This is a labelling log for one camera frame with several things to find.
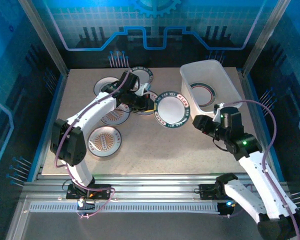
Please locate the large dark green lettered plate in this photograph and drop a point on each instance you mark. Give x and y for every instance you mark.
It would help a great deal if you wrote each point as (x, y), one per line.
(171, 108)

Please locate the medium orange sunburst plate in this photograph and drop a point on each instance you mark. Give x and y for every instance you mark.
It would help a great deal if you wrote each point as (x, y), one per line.
(115, 117)

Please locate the red and green rimmed plate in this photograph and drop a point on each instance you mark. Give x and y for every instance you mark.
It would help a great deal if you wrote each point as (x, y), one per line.
(202, 93)

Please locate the large orange sunburst plate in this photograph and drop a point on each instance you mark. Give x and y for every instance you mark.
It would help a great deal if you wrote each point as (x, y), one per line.
(104, 142)

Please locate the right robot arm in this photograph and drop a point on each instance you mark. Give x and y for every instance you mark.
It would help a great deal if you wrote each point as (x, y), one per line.
(260, 180)

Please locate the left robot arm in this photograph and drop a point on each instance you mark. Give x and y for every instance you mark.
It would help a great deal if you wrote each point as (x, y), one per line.
(90, 112)

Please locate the white plastic bin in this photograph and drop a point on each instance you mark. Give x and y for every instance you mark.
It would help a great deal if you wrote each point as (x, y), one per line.
(207, 72)

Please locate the small dark lettered plate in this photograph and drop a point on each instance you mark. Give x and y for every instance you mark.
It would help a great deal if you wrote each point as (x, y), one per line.
(145, 73)

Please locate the grey patterned plate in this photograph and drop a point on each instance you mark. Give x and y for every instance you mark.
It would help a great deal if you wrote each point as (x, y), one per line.
(102, 85)

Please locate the small electronics board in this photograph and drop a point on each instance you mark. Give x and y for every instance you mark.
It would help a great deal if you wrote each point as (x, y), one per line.
(81, 203)
(225, 210)

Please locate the blue table side rail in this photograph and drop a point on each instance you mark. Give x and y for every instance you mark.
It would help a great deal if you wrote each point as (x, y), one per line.
(40, 155)
(251, 87)

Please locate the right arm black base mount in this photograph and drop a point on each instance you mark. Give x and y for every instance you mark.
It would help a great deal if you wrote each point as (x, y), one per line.
(207, 191)

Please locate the aluminium frame rail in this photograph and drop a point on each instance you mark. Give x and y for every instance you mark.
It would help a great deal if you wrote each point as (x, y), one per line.
(152, 187)

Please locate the aluminium frame post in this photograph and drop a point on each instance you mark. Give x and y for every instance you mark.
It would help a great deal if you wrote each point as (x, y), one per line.
(45, 37)
(264, 37)

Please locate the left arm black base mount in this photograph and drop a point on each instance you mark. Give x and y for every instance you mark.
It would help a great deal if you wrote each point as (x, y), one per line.
(102, 193)

